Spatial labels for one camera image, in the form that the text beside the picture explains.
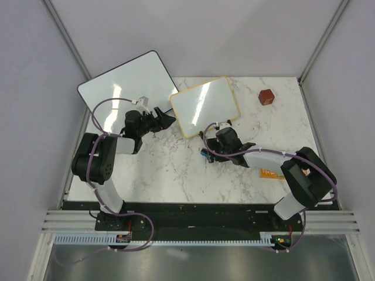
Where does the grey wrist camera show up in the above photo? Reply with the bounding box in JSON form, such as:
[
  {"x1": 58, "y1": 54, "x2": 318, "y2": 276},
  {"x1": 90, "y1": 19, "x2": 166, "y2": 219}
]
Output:
[
  {"x1": 214, "y1": 122, "x2": 232, "y2": 131},
  {"x1": 137, "y1": 97, "x2": 148, "y2": 107}
]

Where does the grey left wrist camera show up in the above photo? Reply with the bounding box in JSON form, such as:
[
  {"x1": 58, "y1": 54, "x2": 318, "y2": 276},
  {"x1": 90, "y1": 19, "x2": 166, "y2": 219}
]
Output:
[{"x1": 137, "y1": 97, "x2": 148, "y2": 107}]

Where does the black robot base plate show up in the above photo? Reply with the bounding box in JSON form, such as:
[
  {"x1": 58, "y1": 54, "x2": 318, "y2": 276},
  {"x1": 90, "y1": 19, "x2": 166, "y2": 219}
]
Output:
[{"x1": 95, "y1": 203, "x2": 302, "y2": 240}]

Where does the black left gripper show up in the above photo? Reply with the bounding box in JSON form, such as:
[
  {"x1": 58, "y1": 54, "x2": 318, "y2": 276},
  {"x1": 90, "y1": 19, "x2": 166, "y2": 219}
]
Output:
[{"x1": 137, "y1": 107, "x2": 176, "y2": 137}]

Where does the large black framed whiteboard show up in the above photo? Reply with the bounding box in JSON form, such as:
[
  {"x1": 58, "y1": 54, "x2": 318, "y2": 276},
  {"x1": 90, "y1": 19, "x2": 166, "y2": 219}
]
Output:
[{"x1": 77, "y1": 50, "x2": 178, "y2": 131}]

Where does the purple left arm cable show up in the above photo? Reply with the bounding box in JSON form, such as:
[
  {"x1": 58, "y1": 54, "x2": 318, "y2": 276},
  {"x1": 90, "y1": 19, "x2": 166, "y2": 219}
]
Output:
[{"x1": 54, "y1": 98, "x2": 155, "y2": 266}]

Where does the blue whiteboard eraser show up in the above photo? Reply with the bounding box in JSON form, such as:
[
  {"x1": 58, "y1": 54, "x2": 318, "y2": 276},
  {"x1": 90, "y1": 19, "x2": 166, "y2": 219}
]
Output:
[{"x1": 200, "y1": 149, "x2": 210, "y2": 159}]

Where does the yellow framed small whiteboard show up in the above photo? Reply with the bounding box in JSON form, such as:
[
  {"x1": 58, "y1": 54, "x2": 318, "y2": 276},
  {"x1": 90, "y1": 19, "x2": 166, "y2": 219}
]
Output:
[{"x1": 169, "y1": 76, "x2": 241, "y2": 138}]

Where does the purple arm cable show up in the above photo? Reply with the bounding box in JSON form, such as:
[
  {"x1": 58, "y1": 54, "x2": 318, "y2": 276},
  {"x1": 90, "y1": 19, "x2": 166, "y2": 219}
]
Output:
[
  {"x1": 54, "y1": 98, "x2": 155, "y2": 266},
  {"x1": 203, "y1": 122, "x2": 339, "y2": 254}
]

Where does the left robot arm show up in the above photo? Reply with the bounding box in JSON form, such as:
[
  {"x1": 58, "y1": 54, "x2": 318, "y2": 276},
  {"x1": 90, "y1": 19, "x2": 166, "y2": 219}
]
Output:
[{"x1": 71, "y1": 107, "x2": 176, "y2": 230}]

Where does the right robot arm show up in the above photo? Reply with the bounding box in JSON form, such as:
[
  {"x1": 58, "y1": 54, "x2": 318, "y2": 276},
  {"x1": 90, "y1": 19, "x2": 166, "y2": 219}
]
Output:
[{"x1": 199, "y1": 123, "x2": 338, "y2": 231}]

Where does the light blue cable duct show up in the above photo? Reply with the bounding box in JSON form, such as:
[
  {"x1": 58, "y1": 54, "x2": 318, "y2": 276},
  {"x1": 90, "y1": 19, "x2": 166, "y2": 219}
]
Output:
[{"x1": 54, "y1": 234, "x2": 275, "y2": 246}]

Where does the red wooden cube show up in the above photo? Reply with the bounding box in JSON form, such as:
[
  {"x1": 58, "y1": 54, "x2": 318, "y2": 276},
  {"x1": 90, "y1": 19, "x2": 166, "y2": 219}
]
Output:
[{"x1": 258, "y1": 89, "x2": 275, "y2": 105}]

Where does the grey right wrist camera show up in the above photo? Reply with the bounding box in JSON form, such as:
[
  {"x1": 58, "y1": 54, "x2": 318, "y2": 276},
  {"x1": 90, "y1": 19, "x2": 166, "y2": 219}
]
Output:
[{"x1": 214, "y1": 122, "x2": 232, "y2": 131}]

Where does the aluminium rail frame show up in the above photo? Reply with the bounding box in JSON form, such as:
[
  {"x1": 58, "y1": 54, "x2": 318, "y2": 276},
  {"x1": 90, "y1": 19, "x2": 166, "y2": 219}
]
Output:
[{"x1": 26, "y1": 0, "x2": 367, "y2": 281}]

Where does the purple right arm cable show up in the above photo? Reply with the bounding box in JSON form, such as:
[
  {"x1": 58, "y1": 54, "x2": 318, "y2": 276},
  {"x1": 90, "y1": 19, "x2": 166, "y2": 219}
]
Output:
[{"x1": 203, "y1": 122, "x2": 339, "y2": 254}]

